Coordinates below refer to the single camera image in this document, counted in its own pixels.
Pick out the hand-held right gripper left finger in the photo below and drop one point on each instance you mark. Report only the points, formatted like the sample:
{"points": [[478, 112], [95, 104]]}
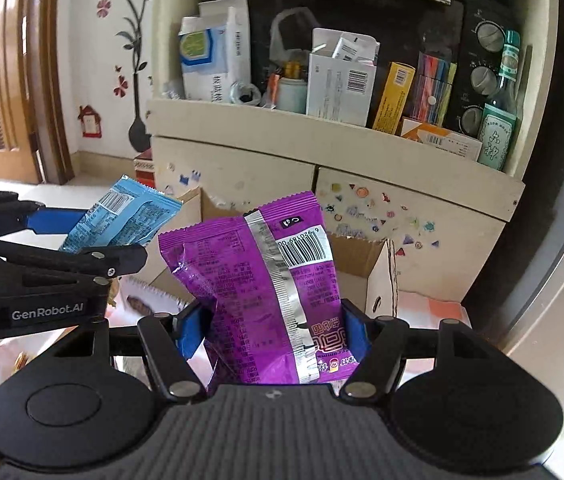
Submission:
{"points": [[192, 331]]}

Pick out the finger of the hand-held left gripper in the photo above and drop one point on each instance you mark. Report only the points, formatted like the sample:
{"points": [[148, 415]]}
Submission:
{"points": [[122, 260], [52, 220]]}

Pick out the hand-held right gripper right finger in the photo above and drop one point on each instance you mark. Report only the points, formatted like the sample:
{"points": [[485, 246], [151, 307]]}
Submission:
{"points": [[354, 331]]}

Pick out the blue snack packet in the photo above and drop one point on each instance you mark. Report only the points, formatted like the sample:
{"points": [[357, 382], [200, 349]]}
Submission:
{"points": [[122, 210]]}

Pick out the white cardboard box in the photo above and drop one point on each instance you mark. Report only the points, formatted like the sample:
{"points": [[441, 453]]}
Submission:
{"points": [[356, 260]]}

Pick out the purple snack packet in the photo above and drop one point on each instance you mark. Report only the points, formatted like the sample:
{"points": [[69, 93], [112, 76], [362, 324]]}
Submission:
{"points": [[252, 285]]}

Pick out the white snack packet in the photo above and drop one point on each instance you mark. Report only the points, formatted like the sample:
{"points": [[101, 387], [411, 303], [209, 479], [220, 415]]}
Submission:
{"points": [[157, 300]]}

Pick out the red gift box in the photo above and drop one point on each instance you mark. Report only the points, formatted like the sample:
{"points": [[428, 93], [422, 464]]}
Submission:
{"points": [[144, 170]]}

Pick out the wooden door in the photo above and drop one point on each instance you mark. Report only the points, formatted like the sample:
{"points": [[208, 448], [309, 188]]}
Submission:
{"points": [[7, 60]]}

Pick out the cream wooden cabinet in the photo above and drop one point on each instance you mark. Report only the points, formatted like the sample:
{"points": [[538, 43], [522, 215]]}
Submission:
{"points": [[262, 170]]}

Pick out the orange white carton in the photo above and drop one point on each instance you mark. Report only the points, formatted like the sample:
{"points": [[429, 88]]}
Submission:
{"points": [[441, 142]]}

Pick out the white blue carton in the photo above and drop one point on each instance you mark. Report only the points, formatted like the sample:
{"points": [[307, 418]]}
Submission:
{"points": [[212, 65]]}

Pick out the silver refrigerator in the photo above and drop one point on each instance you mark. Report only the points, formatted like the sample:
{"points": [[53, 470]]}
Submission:
{"points": [[561, 260]]}

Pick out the yellow carton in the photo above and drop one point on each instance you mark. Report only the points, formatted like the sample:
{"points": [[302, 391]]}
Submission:
{"points": [[392, 100]]}

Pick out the white open carton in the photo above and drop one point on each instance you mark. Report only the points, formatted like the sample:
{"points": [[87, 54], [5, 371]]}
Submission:
{"points": [[337, 95]]}

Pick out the small white bottle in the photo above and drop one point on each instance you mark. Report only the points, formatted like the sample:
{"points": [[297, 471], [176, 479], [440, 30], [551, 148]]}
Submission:
{"points": [[292, 95]]}

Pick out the green glass bottle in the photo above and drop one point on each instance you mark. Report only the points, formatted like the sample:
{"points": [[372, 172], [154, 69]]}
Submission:
{"points": [[497, 130]]}

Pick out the coloured pen case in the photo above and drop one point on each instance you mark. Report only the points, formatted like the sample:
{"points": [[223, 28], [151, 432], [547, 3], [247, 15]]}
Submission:
{"points": [[431, 90]]}

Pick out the clear plastic bag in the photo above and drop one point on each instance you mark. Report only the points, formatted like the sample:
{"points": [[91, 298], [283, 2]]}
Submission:
{"points": [[287, 35]]}

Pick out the black toaster oven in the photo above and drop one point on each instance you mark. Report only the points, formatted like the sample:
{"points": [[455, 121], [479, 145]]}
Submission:
{"points": [[361, 20]]}

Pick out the red house wall sticker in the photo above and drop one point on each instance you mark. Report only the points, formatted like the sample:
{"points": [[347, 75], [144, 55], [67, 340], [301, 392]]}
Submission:
{"points": [[89, 121]]}

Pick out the black vine wall sticker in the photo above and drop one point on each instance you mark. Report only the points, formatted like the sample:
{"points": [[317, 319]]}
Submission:
{"points": [[138, 132]]}

